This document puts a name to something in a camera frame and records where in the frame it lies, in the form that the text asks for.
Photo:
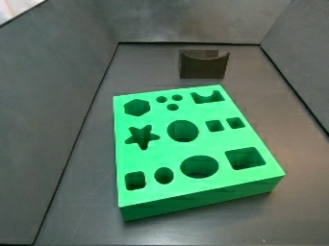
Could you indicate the green shape sorting board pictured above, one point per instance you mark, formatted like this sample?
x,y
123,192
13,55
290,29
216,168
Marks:
x,y
185,152

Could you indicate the black curved holder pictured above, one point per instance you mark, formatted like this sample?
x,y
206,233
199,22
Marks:
x,y
201,64

